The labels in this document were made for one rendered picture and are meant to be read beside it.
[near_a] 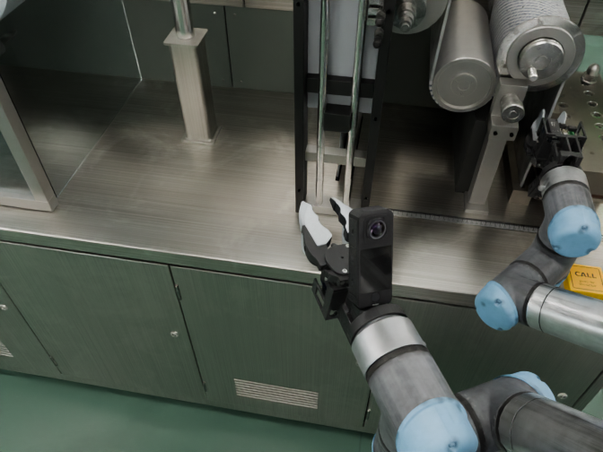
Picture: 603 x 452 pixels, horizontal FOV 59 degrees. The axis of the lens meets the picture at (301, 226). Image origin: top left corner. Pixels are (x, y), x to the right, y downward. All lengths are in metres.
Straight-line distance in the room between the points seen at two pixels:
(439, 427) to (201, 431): 1.43
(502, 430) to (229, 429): 1.34
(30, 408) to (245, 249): 1.21
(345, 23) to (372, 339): 0.56
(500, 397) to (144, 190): 0.90
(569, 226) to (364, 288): 0.42
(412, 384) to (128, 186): 0.92
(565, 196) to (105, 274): 0.99
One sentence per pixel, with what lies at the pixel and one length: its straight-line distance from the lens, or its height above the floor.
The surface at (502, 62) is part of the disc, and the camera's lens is 1.10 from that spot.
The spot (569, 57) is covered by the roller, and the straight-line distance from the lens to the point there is 1.11.
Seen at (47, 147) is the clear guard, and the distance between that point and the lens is 1.29.
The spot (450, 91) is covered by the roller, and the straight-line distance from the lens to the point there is 1.13.
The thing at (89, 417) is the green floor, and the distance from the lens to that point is 2.03.
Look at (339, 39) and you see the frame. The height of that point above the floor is 1.30.
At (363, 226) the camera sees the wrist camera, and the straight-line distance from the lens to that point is 0.58.
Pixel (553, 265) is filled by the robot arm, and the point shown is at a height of 1.04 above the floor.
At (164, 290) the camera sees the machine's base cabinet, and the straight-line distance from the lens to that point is 1.31.
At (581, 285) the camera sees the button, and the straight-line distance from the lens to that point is 1.15.
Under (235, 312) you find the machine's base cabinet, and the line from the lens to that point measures 1.30.
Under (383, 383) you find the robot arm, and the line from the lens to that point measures 0.57.
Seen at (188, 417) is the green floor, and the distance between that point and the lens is 1.93.
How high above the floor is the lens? 1.74
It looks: 47 degrees down
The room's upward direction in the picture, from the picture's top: straight up
